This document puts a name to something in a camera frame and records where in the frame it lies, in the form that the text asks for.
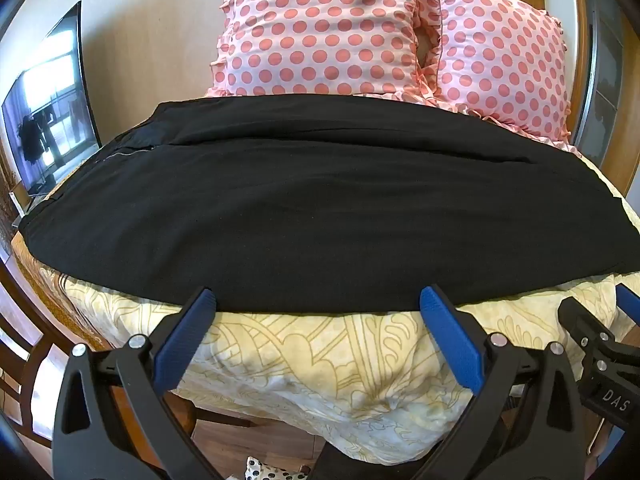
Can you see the white black-dotted cloth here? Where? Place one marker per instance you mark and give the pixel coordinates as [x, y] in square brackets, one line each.
[265, 470]

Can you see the cream patterned bed blanket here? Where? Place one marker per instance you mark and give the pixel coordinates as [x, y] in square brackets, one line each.
[310, 360]

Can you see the pink polka dot pillow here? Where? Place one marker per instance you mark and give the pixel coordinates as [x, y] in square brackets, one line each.
[310, 25]
[500, 60]

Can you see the grey wardrobe door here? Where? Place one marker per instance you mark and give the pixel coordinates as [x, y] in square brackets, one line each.
[610, 85]

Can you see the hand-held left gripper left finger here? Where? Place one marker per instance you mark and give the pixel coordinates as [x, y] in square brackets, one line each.
[182, 342]

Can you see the wooden chair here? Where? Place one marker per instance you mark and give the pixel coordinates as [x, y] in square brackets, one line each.
[20, 290]

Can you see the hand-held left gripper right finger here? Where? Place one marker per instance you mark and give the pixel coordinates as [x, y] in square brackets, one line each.
[450, 335]

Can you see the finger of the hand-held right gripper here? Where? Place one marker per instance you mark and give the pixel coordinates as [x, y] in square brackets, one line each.
[631, 305]
[580, 317]

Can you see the black pants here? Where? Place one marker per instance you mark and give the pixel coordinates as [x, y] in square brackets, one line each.
[300, 200]

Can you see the flat screen television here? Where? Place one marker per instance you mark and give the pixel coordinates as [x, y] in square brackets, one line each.
[50, 100]

